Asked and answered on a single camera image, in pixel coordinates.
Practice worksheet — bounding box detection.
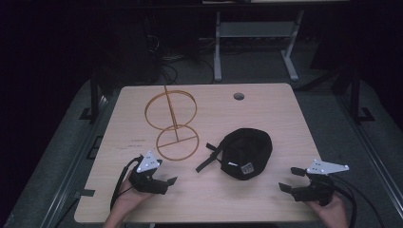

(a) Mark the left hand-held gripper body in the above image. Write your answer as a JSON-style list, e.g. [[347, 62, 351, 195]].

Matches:
[[127, 150, 169, 196]]

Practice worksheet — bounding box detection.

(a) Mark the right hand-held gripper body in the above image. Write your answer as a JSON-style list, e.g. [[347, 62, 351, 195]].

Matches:
[[290, 159, 350, 207]]

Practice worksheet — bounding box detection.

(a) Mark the person's right hand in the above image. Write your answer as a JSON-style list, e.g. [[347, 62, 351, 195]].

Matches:
[[305, 193, 350, 228]]

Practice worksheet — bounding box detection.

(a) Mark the person's left hand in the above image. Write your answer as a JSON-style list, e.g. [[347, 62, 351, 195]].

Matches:
[[110, 170, 157, 220]]

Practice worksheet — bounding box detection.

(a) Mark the black cap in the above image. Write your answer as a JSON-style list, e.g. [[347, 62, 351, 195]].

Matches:
[[195, 127, 274, 181]]

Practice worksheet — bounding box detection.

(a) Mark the grey table edge clamp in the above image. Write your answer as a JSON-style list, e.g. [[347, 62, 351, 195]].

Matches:
[[73, 188, 96, 200]]

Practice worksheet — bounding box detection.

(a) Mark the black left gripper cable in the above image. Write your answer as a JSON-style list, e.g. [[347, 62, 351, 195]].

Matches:
[[109, 155, 144, 212]]

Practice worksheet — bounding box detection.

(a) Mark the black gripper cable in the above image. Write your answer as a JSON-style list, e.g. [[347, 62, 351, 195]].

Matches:
[[328, 174, 386, 228], [109, 155, 144, 212]]

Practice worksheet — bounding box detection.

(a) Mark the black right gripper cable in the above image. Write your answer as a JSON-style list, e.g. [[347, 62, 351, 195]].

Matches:
[[328, 174, 386, 228]]

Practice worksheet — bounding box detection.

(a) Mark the gold wire hat stand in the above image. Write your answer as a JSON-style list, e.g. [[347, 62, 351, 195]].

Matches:
[[144, 85, 201, 162]]

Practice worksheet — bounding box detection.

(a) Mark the aluminium rail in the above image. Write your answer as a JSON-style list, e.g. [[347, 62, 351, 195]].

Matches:
[[336, 94, 403, 219], [39, 94, 110, 228]]

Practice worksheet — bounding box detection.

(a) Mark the black metal stand post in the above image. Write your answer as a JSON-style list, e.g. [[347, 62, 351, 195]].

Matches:
[[79, 41, 110, 124], [348, 66, 375, 125]]

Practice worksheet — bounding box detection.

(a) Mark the tangle of floor cables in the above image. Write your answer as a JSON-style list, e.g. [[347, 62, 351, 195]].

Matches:
[[144, 32, 217, 86]]

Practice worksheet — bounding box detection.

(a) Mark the grey metal table frame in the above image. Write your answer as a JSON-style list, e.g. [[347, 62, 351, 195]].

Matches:
[[213, 9, 306, 83]]

